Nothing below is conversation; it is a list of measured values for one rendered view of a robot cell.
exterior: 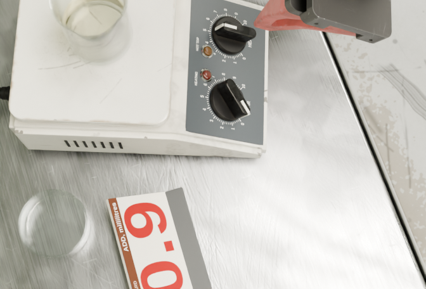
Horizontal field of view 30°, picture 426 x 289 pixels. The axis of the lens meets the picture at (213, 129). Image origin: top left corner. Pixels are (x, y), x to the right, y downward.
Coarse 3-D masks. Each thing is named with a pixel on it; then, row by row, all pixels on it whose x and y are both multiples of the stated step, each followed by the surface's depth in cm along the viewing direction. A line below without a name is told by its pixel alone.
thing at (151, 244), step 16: (128, 208) 63; (144, 208) 64; (160, 208) 65; (128, 224) 62; (144, 224) 63; (160, 224) 64; (128, 240) 61; (144, 240) 62; (160, 240) 63; (144, 256) 62; (160, 256) 63; (176, 256) 64; (144, 272) 61; (160, 272) 62; (176, 272) 63; (144, 288) 61; (160, 288) 62; (176, 288) 63
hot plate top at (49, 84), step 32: (32, 0) 61; (160, 0) 61; (32, 32) 60; (160, 32) 60; (32, 64) 60; (64, 64) 60; (128, 64) 60; (160, 64) 60; (32, 96) 59; (64, 96) 59; (96, 96) 59; (128, 96) 59; (160, 96) 59
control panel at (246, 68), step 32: (192, 0) 64; (224, 0) 65; (192, 32) 63; (256, 32) 66; (192, 64) 62; (224, 64) 64; (256, 64) 66; (192, 96) 62; (256, 96) 65; (192, 128) 61; (224, 128) 63; (256, 128) 64
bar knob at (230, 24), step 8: (224, 16) 64; (216, 24) 64; (224, 24) 62; (232, 24) 63; (240, 24) 65; (216, 32) 63; (224, 32) 63; (232, 32) 63; (240, 32) 63; (248, 32) 64; (216, 40) 64; (224, 40) 64; (232, 40) 64; (240, 40) 64; (248, 40) 64; (224, 48) 64; (232, 48) 64; (240, 48) 65
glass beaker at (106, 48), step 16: (48, 0) 53; (64, 0) 56; (128, 0) 53; (128, 16) 56; (64, 32) 55; (80, 32) 53; (112, 32) 54; (128, 32) 57; (80, 48) 56; (96, 48) 56; (112, 48) 57; (128, 48) 59; (96, 64) 59
